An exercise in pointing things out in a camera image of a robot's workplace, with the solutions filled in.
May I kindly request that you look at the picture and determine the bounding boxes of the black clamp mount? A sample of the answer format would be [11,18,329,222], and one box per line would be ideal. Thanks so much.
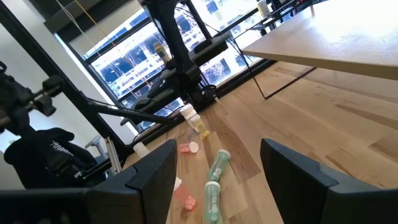
[0,60,65,134]

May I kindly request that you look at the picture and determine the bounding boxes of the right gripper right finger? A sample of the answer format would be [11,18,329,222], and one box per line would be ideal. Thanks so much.
[260,139,398,224]

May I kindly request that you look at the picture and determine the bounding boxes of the yellow cable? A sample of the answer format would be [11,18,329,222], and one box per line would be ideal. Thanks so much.
[73,0,139,97]

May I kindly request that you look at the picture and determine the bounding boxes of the pink pill bottle white cap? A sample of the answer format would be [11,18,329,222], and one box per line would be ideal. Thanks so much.
[172,177,198,212]
[178,141,200,154]

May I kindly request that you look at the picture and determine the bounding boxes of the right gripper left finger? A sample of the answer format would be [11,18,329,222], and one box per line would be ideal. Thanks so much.
[0,139,178,224]

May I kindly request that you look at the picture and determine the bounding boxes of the white plastic bottle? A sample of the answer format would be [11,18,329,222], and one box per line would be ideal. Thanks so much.
[179,104,194,118]
[132,142,151,159]

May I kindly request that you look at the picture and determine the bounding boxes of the black fabric white lettering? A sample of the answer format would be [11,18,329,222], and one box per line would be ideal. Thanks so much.
[2,127,106,189]

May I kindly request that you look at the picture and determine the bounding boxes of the pale bottle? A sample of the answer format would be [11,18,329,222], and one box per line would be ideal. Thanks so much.
[257,0,271,19]

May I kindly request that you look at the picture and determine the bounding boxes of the large window black frame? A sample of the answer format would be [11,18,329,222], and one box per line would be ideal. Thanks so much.
[55,0,312,134]

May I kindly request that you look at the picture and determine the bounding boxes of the green pill bottle white cap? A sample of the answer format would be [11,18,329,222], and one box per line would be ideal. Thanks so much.
[204,181,221,224]
[207,149,231,182]

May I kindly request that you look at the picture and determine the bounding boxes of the black aluminium table frame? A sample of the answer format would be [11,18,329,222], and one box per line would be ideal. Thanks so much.
[0,0,187,175]

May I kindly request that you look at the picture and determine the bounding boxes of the small clear bottle white cap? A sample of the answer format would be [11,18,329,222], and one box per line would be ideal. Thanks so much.
[183,109,200,133]

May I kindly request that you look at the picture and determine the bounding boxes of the yellow pill bottle white cap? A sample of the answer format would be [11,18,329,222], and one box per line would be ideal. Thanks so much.
[190,114,211,140]

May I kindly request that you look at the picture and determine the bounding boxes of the cream bottle dark label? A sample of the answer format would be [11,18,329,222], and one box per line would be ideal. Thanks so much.
[154,42,172,65]

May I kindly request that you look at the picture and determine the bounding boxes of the wooden shelf black metal legs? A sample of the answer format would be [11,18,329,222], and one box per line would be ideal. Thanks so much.
[231,0,398,100]

